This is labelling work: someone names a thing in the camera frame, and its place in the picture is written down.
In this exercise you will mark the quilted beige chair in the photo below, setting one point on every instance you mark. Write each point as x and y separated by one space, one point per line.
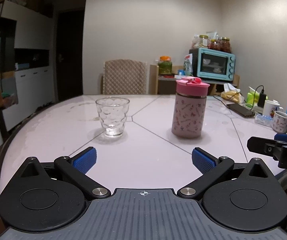
124 77

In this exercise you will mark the pink printed bottle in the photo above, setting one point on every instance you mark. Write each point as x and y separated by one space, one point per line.
188 117

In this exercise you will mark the red-filled glass jar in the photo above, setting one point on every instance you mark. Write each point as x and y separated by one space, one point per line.
225 45
215 45

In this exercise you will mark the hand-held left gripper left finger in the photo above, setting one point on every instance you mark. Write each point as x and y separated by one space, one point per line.
84 160

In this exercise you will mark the pink bottle cap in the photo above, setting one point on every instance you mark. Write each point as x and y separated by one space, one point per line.
192 87

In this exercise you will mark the black charger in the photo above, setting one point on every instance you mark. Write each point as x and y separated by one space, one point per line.
262 100

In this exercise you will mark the black smartphone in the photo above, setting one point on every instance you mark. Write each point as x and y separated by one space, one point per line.
242 110

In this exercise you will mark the patterned white mug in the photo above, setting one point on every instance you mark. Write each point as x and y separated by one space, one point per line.
281 122

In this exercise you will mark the wooden shelf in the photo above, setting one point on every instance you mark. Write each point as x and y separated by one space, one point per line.
166 85

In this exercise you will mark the white green package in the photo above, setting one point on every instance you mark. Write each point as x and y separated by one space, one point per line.
188 65

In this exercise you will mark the green tissue pack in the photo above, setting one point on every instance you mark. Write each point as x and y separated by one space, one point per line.
252 97

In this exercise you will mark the dimpled clear glass cup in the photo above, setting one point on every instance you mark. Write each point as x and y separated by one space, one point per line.
112 117

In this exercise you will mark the yellow-lid glass jar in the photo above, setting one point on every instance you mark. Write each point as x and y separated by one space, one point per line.
203 41

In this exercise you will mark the dark door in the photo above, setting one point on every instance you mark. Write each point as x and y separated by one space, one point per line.
69 55

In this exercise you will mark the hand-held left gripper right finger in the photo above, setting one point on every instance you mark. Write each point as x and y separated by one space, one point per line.
203 160

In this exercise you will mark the clear plastic box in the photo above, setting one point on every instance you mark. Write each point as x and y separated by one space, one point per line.
263 120

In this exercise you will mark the green pickle jar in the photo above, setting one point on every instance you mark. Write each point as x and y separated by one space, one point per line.
164 66

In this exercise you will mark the white and black cabinet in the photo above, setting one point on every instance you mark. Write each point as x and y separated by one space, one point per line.
31 55

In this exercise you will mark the yellow tissue pack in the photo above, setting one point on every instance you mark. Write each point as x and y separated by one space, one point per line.
231 95

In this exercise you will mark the teal toaster oven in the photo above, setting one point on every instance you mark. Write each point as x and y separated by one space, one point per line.
213 63

